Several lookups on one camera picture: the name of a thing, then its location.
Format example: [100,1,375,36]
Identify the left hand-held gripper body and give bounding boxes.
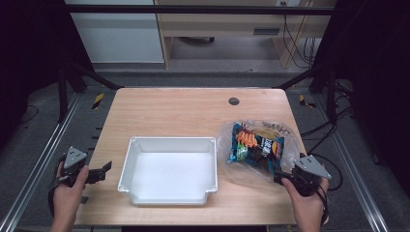
[48,146,101,190]

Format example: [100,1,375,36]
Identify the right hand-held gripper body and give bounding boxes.
[289,154,333,198]

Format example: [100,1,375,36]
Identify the blue snack bag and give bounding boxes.
[226,122,286,178]

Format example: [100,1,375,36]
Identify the clear plastic bag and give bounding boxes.
[216,119,303,189]

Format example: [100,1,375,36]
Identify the white plastic bin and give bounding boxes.
[117,135,220,207]

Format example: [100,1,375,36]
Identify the person's right hand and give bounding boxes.
[280,176,330,225]

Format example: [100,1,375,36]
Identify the person's left hand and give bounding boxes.
[52,164,90,218]

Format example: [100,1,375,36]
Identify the yellow black tape marker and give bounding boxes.
[91,92,105,111]
[298,94,317,109]

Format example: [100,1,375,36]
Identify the black metal stand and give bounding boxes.
[274,63,340,126]
[57,60,126,124]

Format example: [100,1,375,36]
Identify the black curtain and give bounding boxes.
[312,0,410,189]
[0,0,95,149]

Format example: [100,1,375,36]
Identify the white cabinet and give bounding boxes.
[64,0,165,65]

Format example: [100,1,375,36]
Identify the light wooden desk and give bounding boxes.
[154,0,338,70]

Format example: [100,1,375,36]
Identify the black floor cables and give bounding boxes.
[300,80,356,191]

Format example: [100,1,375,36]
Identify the aluminium floor rail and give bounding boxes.
[312,93,392,232]
[0,92,82,232]

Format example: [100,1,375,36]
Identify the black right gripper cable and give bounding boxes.
[313,180,329,226]

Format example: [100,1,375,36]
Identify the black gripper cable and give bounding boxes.
[313,180,329,226]
[47,156,67,218]

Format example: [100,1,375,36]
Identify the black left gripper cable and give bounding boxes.
[47,156,67,218]

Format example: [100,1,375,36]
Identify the thin black floor cable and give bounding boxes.
[18,103,40,126]

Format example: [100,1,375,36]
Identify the black cables under desk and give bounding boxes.
[281,1,319,70]

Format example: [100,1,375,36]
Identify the black horizontal frame bar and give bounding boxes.
[64,4,337,16]

